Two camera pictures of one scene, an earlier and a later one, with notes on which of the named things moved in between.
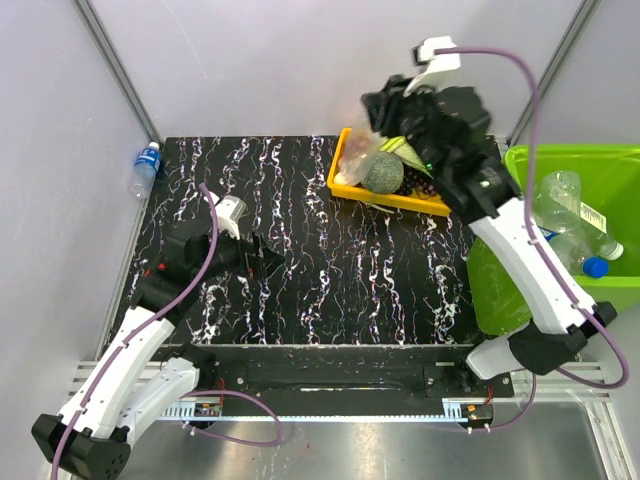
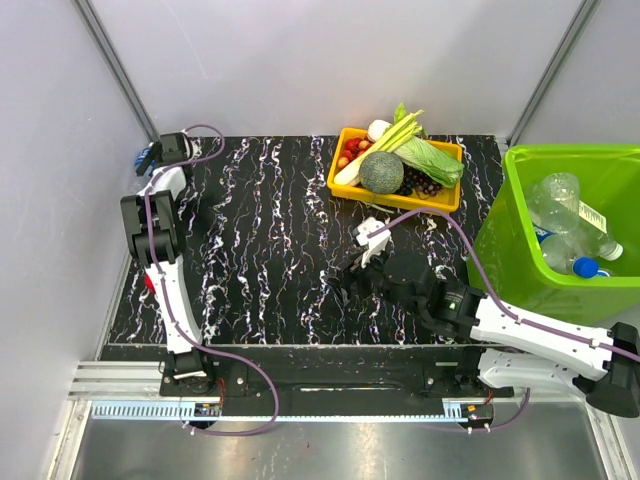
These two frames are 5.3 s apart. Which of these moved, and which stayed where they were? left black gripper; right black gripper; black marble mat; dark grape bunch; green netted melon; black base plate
Moved: right black gripper; left black gripper
Stayed: green netted melon; black base plate; dark grape bunch; black marble mat
